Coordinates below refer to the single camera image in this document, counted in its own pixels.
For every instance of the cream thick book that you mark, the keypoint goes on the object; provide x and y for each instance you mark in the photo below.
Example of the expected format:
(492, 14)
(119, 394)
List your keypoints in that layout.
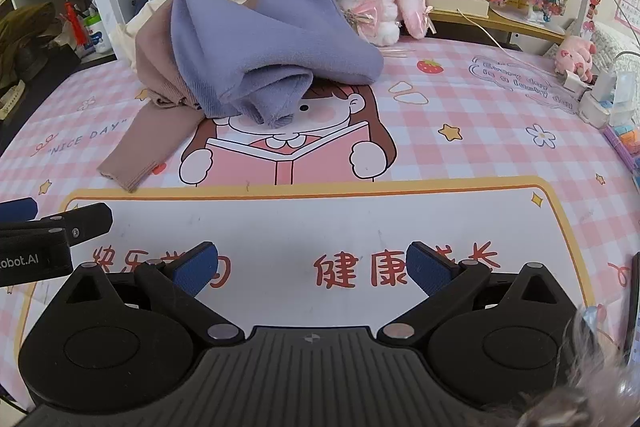
(457, 2)

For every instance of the white charger plug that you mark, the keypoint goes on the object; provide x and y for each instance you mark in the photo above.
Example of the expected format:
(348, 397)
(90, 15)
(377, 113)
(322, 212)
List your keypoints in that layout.
(575, 83)

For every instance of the fluffy grey fur trim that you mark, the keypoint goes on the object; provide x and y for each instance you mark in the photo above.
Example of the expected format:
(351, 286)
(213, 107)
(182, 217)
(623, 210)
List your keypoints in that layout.
(590, 382)

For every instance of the pink pig plush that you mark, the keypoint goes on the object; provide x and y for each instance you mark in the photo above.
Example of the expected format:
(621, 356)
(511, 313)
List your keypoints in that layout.
(575, 54)

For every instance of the white sneaker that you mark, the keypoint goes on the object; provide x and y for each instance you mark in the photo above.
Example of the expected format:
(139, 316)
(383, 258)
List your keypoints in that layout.
(10, 102)

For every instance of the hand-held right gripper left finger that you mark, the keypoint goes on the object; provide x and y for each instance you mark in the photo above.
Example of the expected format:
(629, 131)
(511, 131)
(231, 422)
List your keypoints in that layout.
(197, 271)

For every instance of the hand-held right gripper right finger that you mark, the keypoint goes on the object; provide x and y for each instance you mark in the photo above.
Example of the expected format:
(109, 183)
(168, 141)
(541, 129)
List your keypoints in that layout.
(429, 268)

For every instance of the pink checked printed desk mat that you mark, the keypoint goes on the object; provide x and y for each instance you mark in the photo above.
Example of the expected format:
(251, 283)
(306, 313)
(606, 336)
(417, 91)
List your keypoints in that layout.
(450, 147)

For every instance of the colourful sticky note pads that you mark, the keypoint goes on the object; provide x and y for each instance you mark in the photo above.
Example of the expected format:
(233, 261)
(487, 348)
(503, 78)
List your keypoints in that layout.
(622, 132)

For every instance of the purple and mauve sweater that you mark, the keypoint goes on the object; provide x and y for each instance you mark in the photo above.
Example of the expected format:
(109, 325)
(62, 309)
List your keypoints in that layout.
(280, 37)

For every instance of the olive brown jacket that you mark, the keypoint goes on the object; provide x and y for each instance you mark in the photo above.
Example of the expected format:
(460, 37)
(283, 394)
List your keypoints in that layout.
(27, 42)

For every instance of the desk organiser with pens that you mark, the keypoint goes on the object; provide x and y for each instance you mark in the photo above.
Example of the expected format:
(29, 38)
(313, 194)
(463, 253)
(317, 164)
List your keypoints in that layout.
(97, 32)

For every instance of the stack of notebooks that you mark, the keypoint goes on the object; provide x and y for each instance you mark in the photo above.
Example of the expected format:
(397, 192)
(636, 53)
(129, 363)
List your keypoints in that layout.
(627, 157)

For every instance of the smartphone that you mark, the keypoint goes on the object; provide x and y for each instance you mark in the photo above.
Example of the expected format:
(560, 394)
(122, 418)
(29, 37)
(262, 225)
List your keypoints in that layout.
(633, 307)

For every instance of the red tassel ornament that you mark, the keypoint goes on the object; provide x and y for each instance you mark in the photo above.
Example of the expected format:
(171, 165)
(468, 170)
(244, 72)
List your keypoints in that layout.
(74, 17)

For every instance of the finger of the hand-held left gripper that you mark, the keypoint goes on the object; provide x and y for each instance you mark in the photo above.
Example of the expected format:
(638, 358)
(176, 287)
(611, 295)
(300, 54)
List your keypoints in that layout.
(85, 219)
(17, 208)

